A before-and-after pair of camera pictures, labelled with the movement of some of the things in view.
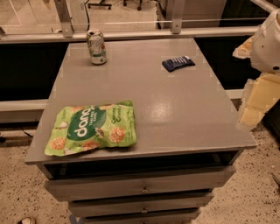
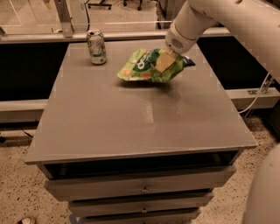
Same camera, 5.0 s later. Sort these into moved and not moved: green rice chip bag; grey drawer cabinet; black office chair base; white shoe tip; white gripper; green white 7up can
Moved: green rice chip bag; white gripper
Not moved: white shoe tip; grey drawer cabinet; green white 7up can; black office chair base
